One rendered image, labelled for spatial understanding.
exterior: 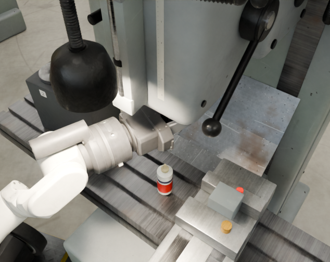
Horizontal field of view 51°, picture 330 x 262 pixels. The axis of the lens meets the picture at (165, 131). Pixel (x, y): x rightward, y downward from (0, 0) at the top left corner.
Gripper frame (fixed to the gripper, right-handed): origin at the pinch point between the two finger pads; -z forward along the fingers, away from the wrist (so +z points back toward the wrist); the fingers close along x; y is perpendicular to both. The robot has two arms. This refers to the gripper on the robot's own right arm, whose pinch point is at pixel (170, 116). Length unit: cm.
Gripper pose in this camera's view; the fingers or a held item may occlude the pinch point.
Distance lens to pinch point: 68.6
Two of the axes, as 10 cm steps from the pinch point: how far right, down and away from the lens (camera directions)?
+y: -0.1, 6.7, 7.4
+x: -5.2, -6.4, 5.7
